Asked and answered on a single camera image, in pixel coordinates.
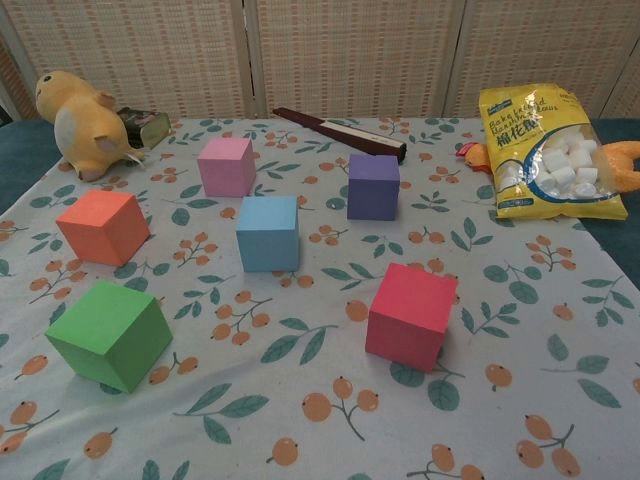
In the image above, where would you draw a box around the red foam cube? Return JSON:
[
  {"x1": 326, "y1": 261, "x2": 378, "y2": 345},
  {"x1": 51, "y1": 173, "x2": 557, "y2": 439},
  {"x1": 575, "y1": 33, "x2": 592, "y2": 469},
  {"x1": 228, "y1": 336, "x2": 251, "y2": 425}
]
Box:
[{"x1": 365, "y1": 262, "x2": 459, "y2": 374}]

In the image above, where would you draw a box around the pink foam cube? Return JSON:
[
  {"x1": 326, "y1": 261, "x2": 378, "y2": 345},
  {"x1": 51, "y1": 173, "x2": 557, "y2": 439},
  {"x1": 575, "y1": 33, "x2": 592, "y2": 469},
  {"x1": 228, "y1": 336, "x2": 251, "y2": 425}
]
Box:
[{"x1": 196, "y1": 137, "x2": 257, "y2": 198}]

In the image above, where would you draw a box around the dark rectangular food tin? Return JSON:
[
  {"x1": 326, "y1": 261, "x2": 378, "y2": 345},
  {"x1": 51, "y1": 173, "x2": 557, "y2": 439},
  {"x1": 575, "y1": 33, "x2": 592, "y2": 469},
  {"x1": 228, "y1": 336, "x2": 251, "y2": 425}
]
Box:
[{"x1": 117, "y1": 106, "x2": 172, "y2": 150}]

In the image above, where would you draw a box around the light blue foam cube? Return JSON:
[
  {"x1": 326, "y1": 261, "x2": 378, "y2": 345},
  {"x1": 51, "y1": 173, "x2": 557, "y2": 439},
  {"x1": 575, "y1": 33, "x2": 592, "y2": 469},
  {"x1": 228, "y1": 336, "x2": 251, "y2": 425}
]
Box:
[{"x1": 235, "y1": 195, "x2": 300, "y2": 273}]

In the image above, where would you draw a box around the yellow plush animal toy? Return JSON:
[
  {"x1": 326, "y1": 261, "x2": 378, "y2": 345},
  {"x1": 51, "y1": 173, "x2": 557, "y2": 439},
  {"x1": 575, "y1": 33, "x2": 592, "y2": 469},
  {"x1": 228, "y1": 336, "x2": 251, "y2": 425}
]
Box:
[{"x1": 34, "y1": 69, "x2": 146, "y2": 182}]

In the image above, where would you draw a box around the green foam cube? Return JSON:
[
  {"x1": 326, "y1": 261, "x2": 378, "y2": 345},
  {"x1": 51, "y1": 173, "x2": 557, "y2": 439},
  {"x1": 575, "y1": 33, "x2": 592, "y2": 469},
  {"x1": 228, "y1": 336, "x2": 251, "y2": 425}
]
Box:
[{"x1": 44, "y1": 279, "x2": 174, "y2": 394}]

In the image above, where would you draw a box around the orange foam cube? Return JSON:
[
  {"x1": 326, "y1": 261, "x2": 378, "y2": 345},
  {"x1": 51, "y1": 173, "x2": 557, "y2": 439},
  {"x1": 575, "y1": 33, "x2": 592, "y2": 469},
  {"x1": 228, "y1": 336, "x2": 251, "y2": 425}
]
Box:
[{"x1": 55, "y1": 189, "x2": 152, "y2": 267}]

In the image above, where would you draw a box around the woven folding screen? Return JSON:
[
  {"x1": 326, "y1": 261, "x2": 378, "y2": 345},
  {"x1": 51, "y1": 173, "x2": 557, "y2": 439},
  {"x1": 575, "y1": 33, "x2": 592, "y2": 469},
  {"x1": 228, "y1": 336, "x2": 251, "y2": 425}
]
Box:
[{"x1": 0, "y1": 0, "x2": 640, "y2": 121}]

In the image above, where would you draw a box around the dark red folded fan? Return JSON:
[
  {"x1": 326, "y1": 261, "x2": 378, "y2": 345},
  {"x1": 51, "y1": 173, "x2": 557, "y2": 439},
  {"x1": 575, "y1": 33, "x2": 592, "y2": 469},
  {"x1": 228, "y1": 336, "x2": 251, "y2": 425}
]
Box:
[{"x1": 272, "y1": 106, "x2": 407, "y2": 164}]

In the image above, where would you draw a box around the purple foam cube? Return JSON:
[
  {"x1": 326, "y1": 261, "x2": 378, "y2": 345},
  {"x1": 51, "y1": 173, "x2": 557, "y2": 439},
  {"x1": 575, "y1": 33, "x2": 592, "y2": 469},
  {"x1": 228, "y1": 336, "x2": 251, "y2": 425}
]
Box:
[{"x1": 346, "y1": 153, "x2": 401, "y2": 221}]

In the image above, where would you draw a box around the yellow rubber chicken toy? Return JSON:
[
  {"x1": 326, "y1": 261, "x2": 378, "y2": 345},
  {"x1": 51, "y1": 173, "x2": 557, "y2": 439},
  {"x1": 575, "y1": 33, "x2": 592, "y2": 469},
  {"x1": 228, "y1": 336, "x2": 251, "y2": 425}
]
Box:
[{"x1": 454, "y1": 140, "x2": 640, "y2": 194}]

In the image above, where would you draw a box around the floral patterned tablecloth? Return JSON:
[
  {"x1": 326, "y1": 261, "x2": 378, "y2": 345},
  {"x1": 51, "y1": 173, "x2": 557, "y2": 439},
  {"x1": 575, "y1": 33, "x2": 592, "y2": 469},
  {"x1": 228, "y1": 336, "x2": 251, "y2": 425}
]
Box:
[{"x1": 0, "y1": 117, "x2": 640, "y2": 480}]

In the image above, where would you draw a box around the yellow marshmallow bag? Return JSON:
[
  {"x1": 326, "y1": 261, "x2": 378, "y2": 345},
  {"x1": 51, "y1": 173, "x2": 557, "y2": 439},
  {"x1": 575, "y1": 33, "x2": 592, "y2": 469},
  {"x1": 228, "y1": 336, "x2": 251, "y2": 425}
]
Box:
[{"x1": 478, "y1": 83, "x2": 629, "y2": 221}]

